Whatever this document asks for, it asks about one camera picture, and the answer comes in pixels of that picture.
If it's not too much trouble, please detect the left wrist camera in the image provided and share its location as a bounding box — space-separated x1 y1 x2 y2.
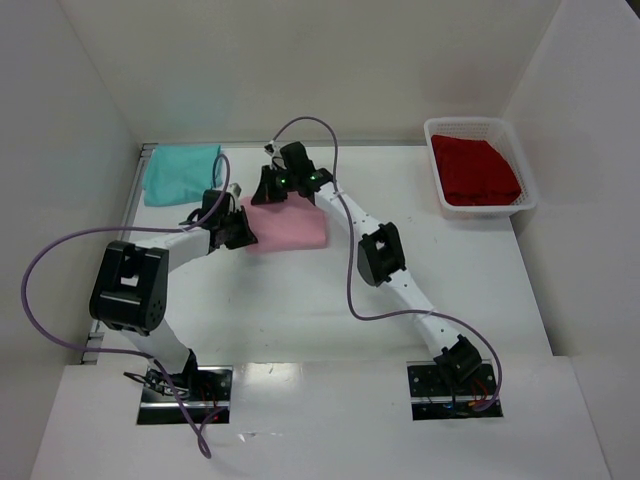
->
227 183 242 199

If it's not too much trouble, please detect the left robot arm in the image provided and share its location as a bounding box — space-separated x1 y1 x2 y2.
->
89 183 258 399

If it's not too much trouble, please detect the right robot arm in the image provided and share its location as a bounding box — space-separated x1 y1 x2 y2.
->
251 141 482 395

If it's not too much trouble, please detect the teal folded t shirt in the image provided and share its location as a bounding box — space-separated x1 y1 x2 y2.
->
142 144 222 207

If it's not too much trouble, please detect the red t shirt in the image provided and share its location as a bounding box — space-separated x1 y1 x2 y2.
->
431 135 522 207

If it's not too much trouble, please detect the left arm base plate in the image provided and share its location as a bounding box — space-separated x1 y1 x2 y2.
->
124 366 233 426

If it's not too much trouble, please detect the pink t shirt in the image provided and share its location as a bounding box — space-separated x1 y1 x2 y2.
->
240 193 328 254

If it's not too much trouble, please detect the white plastic basket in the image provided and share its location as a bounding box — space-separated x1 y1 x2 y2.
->
424 116 539 220

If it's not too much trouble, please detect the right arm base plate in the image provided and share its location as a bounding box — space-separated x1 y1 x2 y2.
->
407 361 503 421

